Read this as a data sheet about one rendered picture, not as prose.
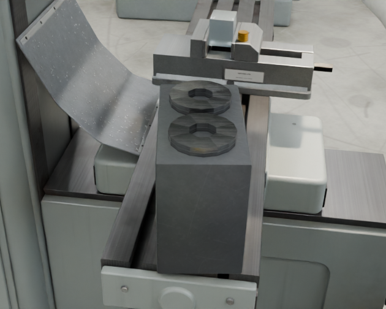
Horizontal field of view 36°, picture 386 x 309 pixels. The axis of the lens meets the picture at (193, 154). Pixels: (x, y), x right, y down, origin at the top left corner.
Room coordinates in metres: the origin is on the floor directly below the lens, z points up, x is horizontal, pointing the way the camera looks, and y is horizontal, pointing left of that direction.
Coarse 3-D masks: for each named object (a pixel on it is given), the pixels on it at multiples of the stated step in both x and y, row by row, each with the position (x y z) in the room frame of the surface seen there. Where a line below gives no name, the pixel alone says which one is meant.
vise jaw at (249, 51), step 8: (240, 24) 1.28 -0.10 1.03; (248, 24) 1.28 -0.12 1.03; (256, 32) 1.25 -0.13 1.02; (232, 40) 1.19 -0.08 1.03; (248, 40) 1.19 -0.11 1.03; (256, 40) 1.21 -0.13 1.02; (232, 48) 1.17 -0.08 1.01; (240, 48) 1.17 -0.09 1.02; (248, 48) 1.17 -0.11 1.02; (256, 48) 1.17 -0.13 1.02; (232, 56) 1.17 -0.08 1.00; (240, 56) 1.17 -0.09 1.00; (248, 56) 1.17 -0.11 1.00; (256, 56) 1.17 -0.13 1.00
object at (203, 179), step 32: (160, 96) 0.78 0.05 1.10; (192, 96) 0.78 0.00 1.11; (224, 96) 0.76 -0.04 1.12; (160, 128) 0.69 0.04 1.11; (192, 128) 0.68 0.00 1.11; (224, 128) 0.67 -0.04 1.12; (160, 160) 0.61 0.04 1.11; (192, 160) 0.62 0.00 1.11; (224, 160) 0.62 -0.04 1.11; (160, 192) 0.61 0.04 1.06; (192, 192) 0.61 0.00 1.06; (224, 192) 0.61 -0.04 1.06; (160, 224) 0.61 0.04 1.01; (192, 224) 0.61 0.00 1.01; (224, 224) 0.61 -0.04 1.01; (160, 256) 0.61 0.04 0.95; (192, 256) 0.61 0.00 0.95; (224, 256) 0.61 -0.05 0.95
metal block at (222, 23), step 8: (216, 16) 1.23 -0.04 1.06; (224, 16) 1.23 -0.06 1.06; (232, 16) 1.23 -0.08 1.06; (216, 24) 1.21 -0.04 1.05; (224, 24) 1.21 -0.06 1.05; (232, 24) 1.21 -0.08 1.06; (216, 32) 1.21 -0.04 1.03; (224, 32) 1.21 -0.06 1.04; (232, 32) 1.21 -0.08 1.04; (216, 40) 1.21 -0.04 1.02; (224, 40) 1.21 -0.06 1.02
